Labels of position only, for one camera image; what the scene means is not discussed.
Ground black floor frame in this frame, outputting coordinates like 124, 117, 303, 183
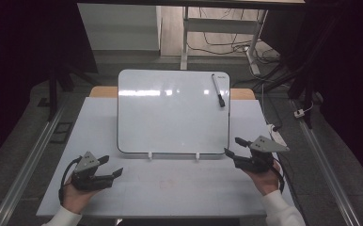
49, 121, 74, 145

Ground white panel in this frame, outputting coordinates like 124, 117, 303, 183
77, 3, 163, 52

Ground black stand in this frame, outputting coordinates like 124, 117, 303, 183
252, 8, 345, 130
45, 60, 100, 122

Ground person's left hand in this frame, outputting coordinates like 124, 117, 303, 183
59, 181, 104, 216

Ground person's right hand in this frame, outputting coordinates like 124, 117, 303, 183
243, 159, 283, 197

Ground aluminium rail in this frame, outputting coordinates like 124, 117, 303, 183
0, 93, 71, 226
290, 99, 363, 226

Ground wooden table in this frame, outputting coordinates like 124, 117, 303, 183
88, 86, 257, 101

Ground black floor cables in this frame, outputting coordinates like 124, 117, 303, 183
186, 7, 281, 65

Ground white whiteboard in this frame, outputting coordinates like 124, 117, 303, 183
116, 69, 231, 155

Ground black and white marker pen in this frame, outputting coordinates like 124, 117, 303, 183
211, 73, 227, 108

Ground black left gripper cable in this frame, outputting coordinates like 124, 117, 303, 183
57, 155, 82, 205

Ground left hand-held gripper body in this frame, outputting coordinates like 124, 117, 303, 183
70, 151, 115, 192

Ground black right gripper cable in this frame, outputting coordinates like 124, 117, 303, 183
271, 160, 286, 194

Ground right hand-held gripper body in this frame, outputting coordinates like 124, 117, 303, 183
233, 135, 291, 174

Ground small white plug adapter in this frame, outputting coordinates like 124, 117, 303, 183
293, 108, 307, 120

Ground white desk frame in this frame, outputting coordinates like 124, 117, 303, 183
180, 6, 269, 76

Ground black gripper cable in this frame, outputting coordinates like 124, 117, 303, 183
57, 155, 82, 205
271, 160, 286, 194

